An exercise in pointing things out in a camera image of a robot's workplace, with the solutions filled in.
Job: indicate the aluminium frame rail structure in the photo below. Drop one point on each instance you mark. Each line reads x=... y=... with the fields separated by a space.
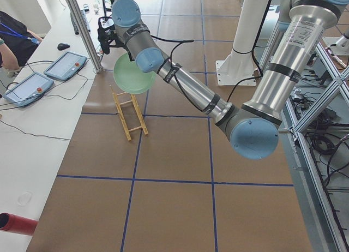
x=316 y=121

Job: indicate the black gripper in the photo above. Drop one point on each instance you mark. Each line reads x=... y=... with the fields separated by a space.
x=106 y=41

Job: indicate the light green plate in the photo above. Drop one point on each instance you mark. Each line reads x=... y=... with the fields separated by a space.
x=131 y=77

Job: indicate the far teach pendant tablet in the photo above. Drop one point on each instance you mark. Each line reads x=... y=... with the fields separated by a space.
x=66 y=66

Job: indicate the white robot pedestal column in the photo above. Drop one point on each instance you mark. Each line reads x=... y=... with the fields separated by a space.
x=238 y=67

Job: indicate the white side table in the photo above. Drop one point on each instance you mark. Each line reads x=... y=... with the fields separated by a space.
x=34 y=140

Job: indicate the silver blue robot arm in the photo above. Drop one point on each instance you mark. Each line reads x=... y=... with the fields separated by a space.
x=252 y=129

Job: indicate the blue tape line lengthwise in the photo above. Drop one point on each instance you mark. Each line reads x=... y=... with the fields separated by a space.
x=210 y=140

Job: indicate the aluminium frame post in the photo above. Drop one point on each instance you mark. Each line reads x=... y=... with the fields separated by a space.
x=84 y=34

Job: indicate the near teach pendant tablet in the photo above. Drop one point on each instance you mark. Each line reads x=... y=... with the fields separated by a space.
x=29 y=90

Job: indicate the blue tape line crosswise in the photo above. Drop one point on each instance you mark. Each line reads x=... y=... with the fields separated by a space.
x=175 y=181

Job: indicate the seated person dark shirt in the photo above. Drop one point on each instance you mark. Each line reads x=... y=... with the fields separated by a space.
x=18 y=43

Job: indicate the wooden dish rack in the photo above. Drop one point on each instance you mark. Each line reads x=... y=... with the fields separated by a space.
x=129 y=112

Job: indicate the black computer mouse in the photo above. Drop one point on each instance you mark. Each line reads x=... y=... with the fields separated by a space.
x=62 y=46

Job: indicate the teach pendant tablet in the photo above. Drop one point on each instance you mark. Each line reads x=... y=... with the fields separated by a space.
x=29 y=90
x=66 y=66

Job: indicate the red cylinder tube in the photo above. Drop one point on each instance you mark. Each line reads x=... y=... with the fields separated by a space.
x=17 y=224

